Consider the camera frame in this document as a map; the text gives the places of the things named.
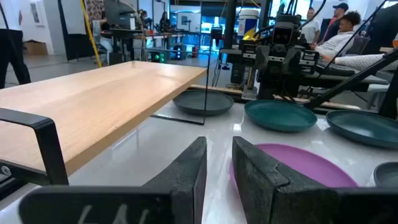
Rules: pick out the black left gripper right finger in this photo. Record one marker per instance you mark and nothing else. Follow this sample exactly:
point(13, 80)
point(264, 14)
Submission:
point(267, 193)

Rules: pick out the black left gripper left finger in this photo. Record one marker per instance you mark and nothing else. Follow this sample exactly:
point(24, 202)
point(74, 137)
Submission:
point(174, 199)

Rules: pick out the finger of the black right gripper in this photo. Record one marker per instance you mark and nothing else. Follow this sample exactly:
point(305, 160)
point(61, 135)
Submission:
point(262, 59)
point(292, 62)

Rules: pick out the pinkish purple plate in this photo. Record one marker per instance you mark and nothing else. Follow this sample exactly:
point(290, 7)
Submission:
point(304, 165)

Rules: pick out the dark teal plate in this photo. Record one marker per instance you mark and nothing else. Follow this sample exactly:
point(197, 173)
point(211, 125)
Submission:
point(363, 127)

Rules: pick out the person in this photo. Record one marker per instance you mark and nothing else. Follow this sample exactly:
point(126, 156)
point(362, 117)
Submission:
point(335, 43)
point(339, 12)
point(144, 20)
point(311, 29)
point(12, 46)
point(382, 28)
point(164, 23)

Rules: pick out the white plastic container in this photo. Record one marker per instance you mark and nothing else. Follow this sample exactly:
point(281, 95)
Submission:
point(248, 21)

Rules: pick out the black upright pole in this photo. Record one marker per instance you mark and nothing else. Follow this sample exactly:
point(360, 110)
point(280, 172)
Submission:
point(231, 21)

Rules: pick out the black desk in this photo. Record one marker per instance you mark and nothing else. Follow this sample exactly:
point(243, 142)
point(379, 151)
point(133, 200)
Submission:
point(342, 80)

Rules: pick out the black mesh chair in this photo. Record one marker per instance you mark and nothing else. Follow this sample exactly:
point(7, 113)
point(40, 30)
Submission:
point(357, 45)

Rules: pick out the dark grey plate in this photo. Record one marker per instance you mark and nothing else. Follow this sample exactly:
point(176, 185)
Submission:
point(192, 104)
point(388, 175)

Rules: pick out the black device green lights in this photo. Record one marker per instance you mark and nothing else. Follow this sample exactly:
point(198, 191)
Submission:
point(159, 57)

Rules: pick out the black computer monitor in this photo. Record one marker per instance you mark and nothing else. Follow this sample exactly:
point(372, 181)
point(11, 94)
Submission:
point(118, 14)

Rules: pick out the black partition panel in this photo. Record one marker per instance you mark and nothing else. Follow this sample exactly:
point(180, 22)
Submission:
point(73, 43)

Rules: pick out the cardboard box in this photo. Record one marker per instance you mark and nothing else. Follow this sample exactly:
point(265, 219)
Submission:
point(35, 48)

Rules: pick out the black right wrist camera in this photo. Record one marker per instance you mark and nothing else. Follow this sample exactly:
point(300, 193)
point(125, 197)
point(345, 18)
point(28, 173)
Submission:
point(282, 35)

